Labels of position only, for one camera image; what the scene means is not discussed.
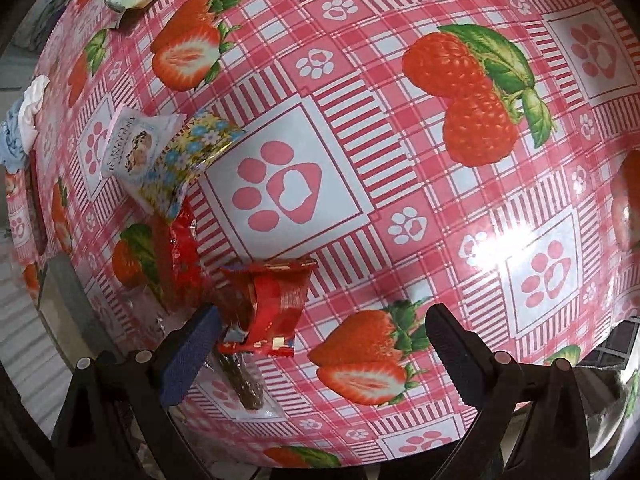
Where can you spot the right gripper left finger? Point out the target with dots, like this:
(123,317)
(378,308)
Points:
(167,373)

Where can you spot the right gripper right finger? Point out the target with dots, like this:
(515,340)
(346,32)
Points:
(479,375)

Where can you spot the clear chocolate bar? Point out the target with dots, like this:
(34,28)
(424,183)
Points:
(244,379)

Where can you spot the long red snack packet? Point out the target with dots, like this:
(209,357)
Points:
(178,264)

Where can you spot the red gold candy wrapper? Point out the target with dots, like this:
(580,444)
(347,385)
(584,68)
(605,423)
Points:
(262,306)

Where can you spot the floral blue yellow candy packet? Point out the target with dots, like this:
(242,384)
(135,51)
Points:
(202,139)

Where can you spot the grey rectangular tray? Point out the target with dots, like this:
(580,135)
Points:
(67,315)

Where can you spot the red plaid strawberry tablecloth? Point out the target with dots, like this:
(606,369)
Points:
(479,153)

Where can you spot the light blue cloth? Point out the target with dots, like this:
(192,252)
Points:
(12,154)

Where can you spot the white cloth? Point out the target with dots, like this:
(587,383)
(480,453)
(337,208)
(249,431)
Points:
(32,103)

